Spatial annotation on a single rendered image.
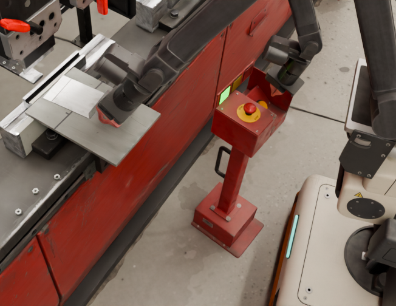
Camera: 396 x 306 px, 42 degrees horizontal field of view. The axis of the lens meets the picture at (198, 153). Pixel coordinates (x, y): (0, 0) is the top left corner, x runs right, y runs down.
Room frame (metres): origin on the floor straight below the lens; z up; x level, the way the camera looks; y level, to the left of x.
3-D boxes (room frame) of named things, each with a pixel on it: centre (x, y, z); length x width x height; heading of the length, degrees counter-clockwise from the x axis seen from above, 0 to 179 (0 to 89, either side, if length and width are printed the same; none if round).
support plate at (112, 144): (0.75, 0.26, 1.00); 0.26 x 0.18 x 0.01; 66
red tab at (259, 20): (1.69, -0.17, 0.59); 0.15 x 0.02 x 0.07; 156
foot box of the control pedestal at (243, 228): (1.05, -0.17, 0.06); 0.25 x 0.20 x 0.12; 60
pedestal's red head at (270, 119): (1.06, -0.15, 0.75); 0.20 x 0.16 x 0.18; 150
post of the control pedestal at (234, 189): (1.06, -0.15, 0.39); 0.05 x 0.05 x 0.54; 60
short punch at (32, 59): (0.81, 0.39, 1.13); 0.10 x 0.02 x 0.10; 156
